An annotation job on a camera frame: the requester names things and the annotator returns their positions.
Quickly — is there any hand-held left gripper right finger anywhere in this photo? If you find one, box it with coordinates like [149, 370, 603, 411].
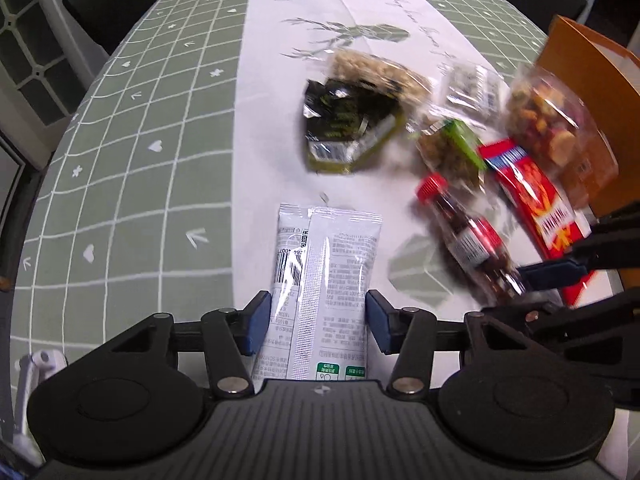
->
[365, 289, 533, 397]

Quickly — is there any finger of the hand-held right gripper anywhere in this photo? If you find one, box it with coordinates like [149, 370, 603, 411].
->
[480, 290, 640, 361]
[517, 204, 640, 292]

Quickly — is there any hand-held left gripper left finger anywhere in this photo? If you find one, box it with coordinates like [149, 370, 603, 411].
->
[107, 290, 273, 401]

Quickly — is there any white snack packet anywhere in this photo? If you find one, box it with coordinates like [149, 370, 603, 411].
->
[250, 202, 385, 381]

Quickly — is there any red cap bottle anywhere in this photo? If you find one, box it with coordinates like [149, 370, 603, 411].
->
[417, 172, 528, 306]

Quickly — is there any orange cardboard box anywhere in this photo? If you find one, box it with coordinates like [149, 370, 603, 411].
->
[535, 15, 640, 291]

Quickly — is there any puffed rice cracker packet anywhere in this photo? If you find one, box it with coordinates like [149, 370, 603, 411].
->
[327, 49, 435, 108]

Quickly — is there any red snack box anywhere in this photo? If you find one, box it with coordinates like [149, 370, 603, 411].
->
[477, 139, 596, 308]

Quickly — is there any green label nut packet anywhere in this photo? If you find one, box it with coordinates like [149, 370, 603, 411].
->
[412, 117, 488, 193]

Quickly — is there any clear bag of mixed nuts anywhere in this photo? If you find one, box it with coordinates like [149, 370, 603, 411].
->
[502, 67, 621, 211]

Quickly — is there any clear packet of grey balls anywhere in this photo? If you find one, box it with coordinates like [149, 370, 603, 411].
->
[440, 62, 506, 121]

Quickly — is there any dark seaweed packet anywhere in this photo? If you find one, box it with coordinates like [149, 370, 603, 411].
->
[300, 77, 407, 175]

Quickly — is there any white plastic stand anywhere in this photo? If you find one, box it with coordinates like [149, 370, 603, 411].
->
[12, 350, 68, 461]

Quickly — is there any white framed glass door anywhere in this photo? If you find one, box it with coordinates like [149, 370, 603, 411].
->
[0, 0, 88, 126]

